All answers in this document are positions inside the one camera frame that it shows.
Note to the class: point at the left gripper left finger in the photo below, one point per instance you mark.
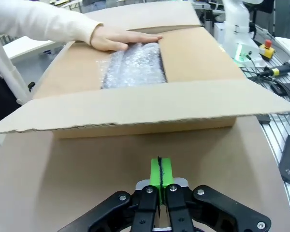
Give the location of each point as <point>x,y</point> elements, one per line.
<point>146,210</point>

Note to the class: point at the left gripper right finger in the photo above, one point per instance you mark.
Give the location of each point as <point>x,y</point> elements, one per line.
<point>178,210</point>

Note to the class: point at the brown cardboard box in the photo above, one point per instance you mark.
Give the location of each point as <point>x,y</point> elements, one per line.
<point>145,108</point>

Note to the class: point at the clear bubble wrap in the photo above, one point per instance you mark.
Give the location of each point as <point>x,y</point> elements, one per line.
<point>135,67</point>

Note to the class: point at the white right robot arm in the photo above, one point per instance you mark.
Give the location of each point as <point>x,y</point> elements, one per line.
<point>234,14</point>

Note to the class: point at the person's left forearm white sleeve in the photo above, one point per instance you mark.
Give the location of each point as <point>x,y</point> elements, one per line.
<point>62,21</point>

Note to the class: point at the person's left hand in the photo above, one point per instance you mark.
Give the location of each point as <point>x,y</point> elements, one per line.
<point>116,39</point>

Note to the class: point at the black flat pad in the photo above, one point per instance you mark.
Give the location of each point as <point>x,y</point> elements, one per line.
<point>286,88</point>

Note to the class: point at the black table clamp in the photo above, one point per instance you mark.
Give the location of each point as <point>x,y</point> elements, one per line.
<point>32,86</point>

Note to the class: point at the black yellow plug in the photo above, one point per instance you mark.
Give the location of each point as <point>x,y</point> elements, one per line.
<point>279,71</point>

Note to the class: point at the white control box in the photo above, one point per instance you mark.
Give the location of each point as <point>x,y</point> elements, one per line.
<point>246,49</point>

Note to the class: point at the yellow emergency stop button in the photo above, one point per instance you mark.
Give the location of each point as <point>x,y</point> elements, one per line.
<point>268,52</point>

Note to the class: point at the white carton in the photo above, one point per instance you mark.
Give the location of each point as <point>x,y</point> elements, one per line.
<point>220,32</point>

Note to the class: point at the person in white cardigan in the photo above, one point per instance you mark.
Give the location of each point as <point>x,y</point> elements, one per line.
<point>0,84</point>

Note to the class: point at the white side table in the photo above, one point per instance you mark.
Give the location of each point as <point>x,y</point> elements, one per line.
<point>24,47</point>

